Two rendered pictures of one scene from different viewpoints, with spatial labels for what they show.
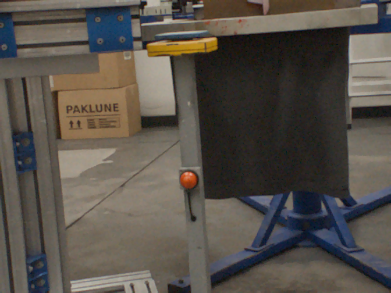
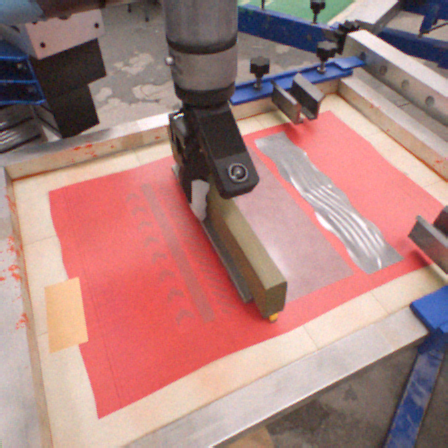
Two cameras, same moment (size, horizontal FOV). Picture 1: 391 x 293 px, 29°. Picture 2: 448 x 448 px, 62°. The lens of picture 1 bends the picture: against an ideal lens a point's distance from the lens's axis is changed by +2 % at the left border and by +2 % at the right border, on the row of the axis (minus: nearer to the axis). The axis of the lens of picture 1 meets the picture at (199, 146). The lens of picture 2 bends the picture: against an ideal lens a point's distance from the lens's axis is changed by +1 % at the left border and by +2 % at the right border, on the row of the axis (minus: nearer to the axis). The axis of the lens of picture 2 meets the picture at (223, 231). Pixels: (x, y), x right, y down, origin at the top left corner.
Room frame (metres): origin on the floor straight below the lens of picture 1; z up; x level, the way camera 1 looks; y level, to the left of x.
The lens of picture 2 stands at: (1.90, -0.53, 1.42)
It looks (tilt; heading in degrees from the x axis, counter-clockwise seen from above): 50 degrees down; 52
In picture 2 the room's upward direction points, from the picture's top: straight up
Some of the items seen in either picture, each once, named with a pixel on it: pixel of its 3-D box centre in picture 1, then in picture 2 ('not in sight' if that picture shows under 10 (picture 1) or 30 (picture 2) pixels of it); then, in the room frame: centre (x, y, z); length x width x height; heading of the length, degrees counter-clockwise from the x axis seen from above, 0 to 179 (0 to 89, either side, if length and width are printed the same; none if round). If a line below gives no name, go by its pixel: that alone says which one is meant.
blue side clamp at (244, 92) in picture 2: (191, 22); (288, 91); (2.49, 0.00, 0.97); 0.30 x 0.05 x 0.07; 167
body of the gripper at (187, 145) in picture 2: not in sight; (204, 122); (2.13, -0.19, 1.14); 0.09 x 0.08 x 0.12; 78
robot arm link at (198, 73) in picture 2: not in sight; (201, 61); (2.13, -0.19, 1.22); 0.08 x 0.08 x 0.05
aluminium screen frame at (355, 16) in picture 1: (267, 20); (251, 207); (2.20, -0.22, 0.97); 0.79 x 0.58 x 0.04; 167
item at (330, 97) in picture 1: (258, 118); not in sight; (1.91, -0.16, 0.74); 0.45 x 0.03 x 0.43; 77
